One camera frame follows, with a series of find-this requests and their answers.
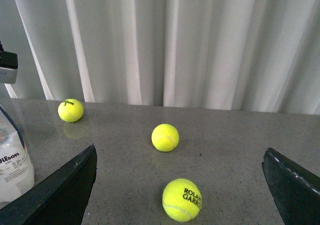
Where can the plain yellow tennis ball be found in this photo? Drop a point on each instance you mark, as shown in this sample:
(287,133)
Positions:
(165,137)

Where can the Wilson 3 tennis ball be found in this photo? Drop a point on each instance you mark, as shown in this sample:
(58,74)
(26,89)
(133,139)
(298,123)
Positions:
(70,110)

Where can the black grey camera box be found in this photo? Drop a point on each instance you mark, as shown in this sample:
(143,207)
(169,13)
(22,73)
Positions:
(8,66)

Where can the Roland Garros tennis ball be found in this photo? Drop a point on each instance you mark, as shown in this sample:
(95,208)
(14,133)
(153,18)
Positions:
(181,200)

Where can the white pleated curtain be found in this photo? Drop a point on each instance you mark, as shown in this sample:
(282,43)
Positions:
(250,55)

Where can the clear Wilson tennis can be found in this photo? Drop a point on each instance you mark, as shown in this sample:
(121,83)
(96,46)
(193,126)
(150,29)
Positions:
(16,169)

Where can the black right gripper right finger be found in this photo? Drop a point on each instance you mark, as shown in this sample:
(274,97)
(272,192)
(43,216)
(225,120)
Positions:
(295,190)

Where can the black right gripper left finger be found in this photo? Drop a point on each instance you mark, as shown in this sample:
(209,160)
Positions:
(60,199)

